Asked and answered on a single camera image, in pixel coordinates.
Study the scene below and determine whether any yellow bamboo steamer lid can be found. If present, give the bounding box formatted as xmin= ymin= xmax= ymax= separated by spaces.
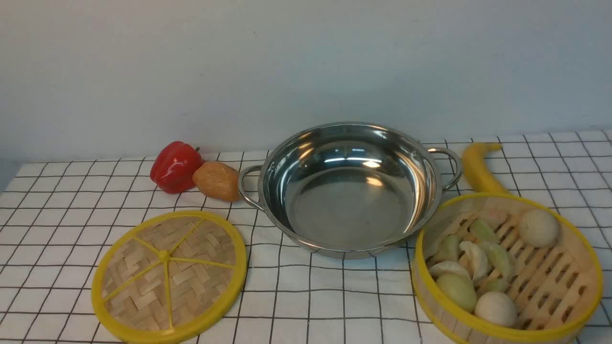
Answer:
xmin=90 ymin=211 xmax=248 ymax=344

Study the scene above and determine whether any yellow bamboo steamer basket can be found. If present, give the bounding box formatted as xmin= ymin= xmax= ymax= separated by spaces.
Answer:
xmin=411 ymin=193 xmax=603 ymax=344

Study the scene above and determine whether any stainless steel pot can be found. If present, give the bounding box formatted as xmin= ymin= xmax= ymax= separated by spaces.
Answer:
xmin=238 ymin=122 xmax=463 ymax=259

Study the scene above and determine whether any brown potato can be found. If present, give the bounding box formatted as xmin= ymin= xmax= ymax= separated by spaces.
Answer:
xmin=192 ymin=161 xmax=240 ymax=203

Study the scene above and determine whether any red bell pepper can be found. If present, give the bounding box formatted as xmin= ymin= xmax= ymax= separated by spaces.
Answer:
xmin=150 ymin=141 xmax=205 ymax=194

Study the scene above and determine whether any green dumpling left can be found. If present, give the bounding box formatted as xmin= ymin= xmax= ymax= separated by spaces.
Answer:
xmin=432 ymin=234 xmax=461 ymax=263

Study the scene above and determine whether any white dumpling lower left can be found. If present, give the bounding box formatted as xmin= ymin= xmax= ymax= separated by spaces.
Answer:
xmin=428 ymin=261 xmax=471 ymax=280

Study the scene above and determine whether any yellow banana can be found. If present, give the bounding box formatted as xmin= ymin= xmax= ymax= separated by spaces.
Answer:
xmin=461 ymin=142 xmax=509 ymax=194

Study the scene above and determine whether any green dumpling upper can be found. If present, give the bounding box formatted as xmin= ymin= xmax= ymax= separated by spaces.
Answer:
xmin=469 ymin=218 xmax=499 ymax=244

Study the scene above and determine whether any pale green round bun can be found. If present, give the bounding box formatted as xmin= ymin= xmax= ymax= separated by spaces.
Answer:
xmin=436 ymin=273 xmax=477 ymax=313

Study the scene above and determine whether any pale pink dumpling top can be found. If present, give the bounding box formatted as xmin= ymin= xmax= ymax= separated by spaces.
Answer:
xmin=478 ymin=209 xmax=509 ymax=229

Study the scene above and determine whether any white pleated dumpling centre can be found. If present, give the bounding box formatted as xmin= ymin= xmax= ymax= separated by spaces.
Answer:
xmin=459 ymin=240 xmax=489 ymax=282

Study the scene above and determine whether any green dumpling right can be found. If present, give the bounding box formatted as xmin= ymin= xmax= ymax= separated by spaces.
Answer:
xmin=477 ymin=242 xmax=514 ymax=281

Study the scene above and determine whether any white round bun lower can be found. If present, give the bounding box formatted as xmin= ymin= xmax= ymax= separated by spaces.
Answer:
xmin=474 ymin=291 xmax=517 ymax=327

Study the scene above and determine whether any white round bun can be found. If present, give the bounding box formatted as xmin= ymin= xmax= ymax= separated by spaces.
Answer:
xmin=474 ymin=291 xmax=517 ymax=327
xmin=518 ymin=209 xmax=560 ymax=247

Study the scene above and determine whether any white round bun upper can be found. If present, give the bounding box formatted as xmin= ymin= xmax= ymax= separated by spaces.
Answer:
xmin=518 ymin=209 xmax=560 ymax=247

